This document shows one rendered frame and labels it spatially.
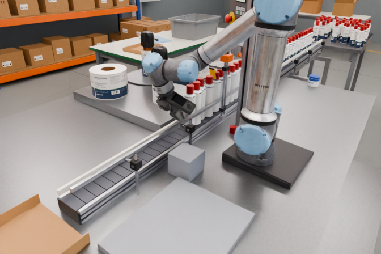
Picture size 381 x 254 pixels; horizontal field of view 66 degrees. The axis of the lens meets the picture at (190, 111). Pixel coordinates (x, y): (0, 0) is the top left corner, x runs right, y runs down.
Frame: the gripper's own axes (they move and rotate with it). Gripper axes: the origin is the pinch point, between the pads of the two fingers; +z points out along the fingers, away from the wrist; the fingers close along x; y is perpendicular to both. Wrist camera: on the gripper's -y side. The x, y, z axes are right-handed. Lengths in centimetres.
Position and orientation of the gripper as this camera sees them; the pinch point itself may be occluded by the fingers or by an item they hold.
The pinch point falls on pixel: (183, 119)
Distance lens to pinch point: 127.5
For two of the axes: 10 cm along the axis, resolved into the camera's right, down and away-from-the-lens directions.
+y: -8.1, -2.7, 5.2
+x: -5.2, 7.4, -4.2
